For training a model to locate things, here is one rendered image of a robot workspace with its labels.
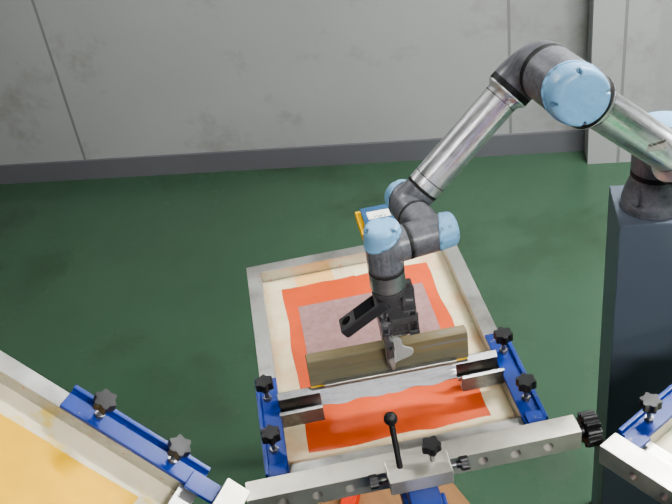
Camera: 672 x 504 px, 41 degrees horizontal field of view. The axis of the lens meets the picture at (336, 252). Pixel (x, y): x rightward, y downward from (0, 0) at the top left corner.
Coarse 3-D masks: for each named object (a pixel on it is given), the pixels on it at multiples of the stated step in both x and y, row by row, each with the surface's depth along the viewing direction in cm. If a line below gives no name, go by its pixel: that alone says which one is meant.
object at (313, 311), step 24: (312, 288) 243; (336, 288) 242; (288, 312) 236; (312, 312) 234; (336, 312) 233; (312, 336) 226; (336, 336) 225; (360, 336) 224; (336, 408) 204; (360, 408) 204; (384, 408) 203; (312, 432) 199; (336, 432) 198; (360, 432) 197; (384, 432) 197
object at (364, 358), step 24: (408, 336) 194; (432, 336) 193; (456, 336) 193; (312, 360) 191; (336, 360) 192; (360, 360) 193; (384, 360) 194; (408, 360) 195; (432, 360) 196; (312, 384) 195
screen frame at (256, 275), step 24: (264, 264) 249; (288, 264) 248; (312, 264) 247; (336, 264) 249; (456, 264) 238; (264, 312) 231; (480, 312) 220; (264, 336) 223; (480, 336) 217; (264, 360) 216; (504, 384) 201; (456, 432) 189; (480, 432) 188; (336, 456) 188; (360, 456) 187
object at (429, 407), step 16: (416, 272) 243; (368, 288) 240; (416, 288) 237; (432, 288) 236; (416, 304) 232; (432, 304) 231; (432, 320) 226; (448, 320) 225; (448, 384) 206; (400, 400) 204; (416, 400) 203; (432, 400) 203; (448, 400) 202; (464, 400) 201; (480, 400) 201; (400, 416) 200; (416, 416) 199; (432, 416) 199; (448, 416) 198; (464, 416) 197; (480, 416) 197
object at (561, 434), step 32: (416, 448) 180; (448, 448) 179; (480, 448) 178; (512, 448) 178; (544, 448) 180; (576, 448) 181; (256, 480) 179; (288, 480) 178; (320, 480) 177; (352, 480) 176
